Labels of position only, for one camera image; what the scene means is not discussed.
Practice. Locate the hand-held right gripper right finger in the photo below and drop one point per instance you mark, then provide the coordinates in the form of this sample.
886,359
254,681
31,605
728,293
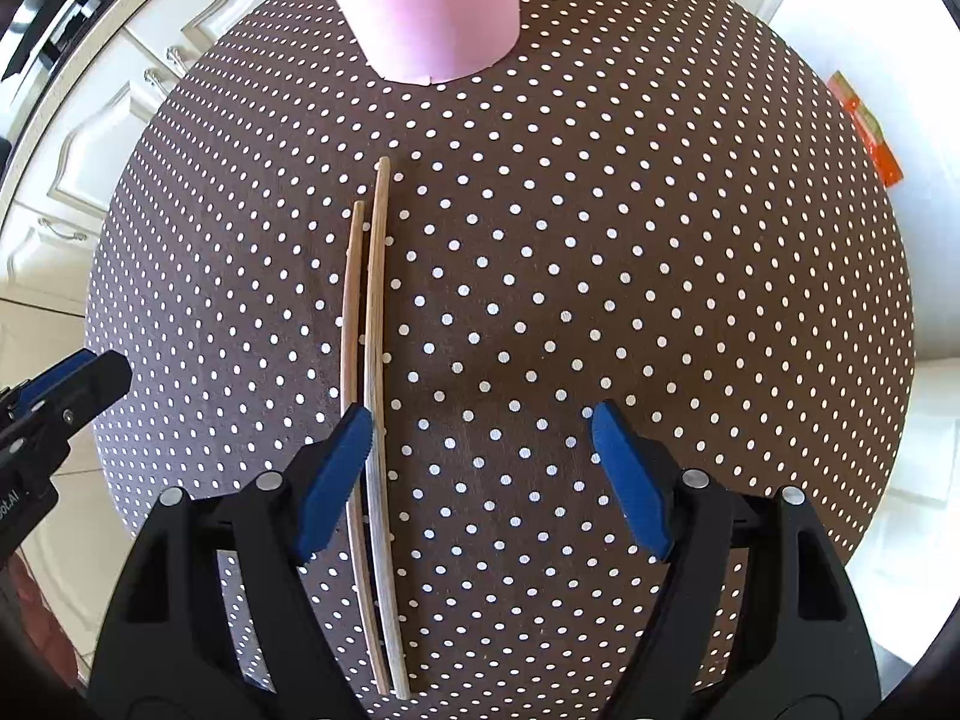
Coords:
630,472

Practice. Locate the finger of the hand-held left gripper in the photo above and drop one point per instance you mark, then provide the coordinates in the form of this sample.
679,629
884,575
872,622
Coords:
56,373
94,386

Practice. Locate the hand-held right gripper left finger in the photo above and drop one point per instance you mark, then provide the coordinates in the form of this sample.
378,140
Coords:
334,472

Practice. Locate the wooden chopstick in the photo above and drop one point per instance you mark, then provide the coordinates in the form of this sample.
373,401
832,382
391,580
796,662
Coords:
351,330
375,315

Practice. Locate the pink cup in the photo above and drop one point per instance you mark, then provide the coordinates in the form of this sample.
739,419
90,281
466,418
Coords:
420,7

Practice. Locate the brown polka dot tablecloth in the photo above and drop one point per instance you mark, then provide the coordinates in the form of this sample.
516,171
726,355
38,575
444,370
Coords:
600,277

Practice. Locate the cream kitchen base cabinet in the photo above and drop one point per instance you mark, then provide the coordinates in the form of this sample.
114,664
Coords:
75,165

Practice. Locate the white panelled door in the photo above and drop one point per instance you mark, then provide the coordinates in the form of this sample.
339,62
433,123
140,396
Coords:
930,427

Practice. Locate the black glass gas hob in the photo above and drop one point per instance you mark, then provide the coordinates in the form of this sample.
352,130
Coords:
60,37

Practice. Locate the orange rice bag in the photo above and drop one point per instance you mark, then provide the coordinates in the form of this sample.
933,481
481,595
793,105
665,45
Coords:
870,131

